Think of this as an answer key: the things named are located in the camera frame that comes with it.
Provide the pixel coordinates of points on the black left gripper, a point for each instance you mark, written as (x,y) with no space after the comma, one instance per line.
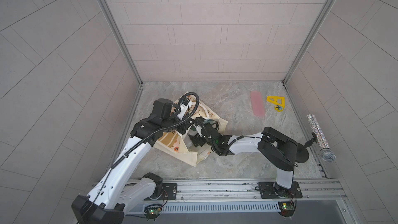
(185,124)

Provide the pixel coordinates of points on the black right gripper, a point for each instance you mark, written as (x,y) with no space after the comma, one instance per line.
(198,136)

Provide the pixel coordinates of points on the floral canvas tote bag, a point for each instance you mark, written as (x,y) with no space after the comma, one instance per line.
(179,145)

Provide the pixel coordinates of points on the pink pencil case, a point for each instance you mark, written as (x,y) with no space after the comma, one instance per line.
(257,104)

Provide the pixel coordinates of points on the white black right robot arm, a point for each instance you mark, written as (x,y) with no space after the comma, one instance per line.
(282,151)

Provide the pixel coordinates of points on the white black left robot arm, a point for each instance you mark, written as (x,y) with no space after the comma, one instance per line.
(108,202)

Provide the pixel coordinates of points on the yellow triangular wooden toy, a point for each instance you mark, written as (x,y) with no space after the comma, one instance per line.
(278,102)

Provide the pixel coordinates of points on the black microphone stand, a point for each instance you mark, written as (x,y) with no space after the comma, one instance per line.
(302,153)

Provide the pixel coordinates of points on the left circuit board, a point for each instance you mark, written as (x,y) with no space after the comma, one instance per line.
(153,211)

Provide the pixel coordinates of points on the circuit board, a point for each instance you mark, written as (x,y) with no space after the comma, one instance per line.
(153,211)
(287,209)

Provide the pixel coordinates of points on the right circuit board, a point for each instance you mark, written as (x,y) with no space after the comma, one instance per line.
(287,209)

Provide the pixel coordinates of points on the glittery silver microphone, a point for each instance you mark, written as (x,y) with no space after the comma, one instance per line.
(327,154)

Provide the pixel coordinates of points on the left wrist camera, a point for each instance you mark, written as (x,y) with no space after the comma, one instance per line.
(184,104)

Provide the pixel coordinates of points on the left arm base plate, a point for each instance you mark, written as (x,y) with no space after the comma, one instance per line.
(167,191)

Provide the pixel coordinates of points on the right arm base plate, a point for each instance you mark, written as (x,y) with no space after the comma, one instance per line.
(270,190)

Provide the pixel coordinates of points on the aluminium mounting rail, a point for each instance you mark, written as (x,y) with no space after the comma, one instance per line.
(240,190)

